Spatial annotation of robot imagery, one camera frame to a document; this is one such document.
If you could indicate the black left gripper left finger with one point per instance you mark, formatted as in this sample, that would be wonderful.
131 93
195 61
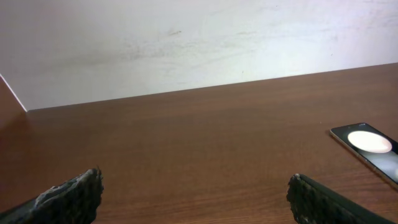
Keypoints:
74 201

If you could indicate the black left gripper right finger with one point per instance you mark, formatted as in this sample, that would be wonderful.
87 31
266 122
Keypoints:
312 202

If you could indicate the black Galaxy flip phone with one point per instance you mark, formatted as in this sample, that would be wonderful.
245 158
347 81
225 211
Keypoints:
375 149

